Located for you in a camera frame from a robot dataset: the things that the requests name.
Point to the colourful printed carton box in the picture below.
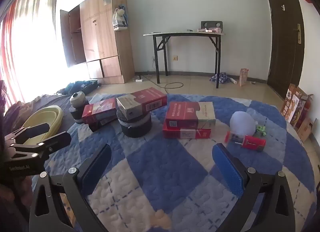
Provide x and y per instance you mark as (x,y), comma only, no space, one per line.
(293,104)

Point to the pink paper bag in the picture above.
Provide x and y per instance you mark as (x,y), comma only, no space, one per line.
(243,77)

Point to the white red striped curtain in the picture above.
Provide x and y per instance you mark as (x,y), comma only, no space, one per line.
(25,34)

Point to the white dome lamp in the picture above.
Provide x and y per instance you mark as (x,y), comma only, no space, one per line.
(241,122)

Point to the white power strip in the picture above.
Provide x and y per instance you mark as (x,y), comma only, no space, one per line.
(139,80)

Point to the small green toy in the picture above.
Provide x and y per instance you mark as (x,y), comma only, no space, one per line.
(261,129)

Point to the white round device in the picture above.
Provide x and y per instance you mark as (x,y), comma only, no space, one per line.
(77,98)

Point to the red fire extinguisher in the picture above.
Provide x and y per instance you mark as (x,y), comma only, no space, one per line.
(306,107)

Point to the blue checked cloth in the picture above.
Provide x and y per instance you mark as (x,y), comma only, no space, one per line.
(220,78)

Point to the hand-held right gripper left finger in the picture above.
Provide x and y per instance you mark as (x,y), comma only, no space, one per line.
(96,169)

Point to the blue white checked blanket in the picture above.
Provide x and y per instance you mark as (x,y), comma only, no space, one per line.
(160,172)

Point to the wooden wardrobe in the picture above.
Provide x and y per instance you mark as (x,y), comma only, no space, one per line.
(100,34)

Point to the red box with silver end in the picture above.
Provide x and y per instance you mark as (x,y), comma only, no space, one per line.
(145,99)

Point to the black carton box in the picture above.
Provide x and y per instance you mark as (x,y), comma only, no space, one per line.
(100,126)

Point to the dark grey round sponge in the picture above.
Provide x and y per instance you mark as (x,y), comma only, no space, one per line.
(136,128)
(76,113)

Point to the white plastic bag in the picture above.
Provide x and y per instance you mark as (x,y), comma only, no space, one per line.
(119,21)

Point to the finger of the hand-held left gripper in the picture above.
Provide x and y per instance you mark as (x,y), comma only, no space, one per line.
(37,129)
(58,139)

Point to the red box with white pattern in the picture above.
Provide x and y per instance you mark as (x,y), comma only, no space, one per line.
(100,112)

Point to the red and silver box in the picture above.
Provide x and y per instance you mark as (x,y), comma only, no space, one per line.
(185,114)

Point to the yellow plastic basin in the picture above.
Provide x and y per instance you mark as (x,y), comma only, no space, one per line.
(50,116)

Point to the pink item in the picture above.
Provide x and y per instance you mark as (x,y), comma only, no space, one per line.
(213,30)

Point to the red cylindrical canister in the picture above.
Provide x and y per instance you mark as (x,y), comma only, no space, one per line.
(251,143)

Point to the brown cardboard box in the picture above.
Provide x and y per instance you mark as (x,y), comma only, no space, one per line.
(306,128)

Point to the folding table with black legs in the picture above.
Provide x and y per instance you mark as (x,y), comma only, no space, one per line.
(185,34)

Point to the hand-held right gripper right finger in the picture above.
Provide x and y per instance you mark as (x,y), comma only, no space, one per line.
(227,172)

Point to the dark brown door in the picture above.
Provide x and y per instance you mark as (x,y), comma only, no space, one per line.
(282,47)

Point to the dark board with round holes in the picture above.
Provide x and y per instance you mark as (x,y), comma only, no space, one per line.
(211,24)

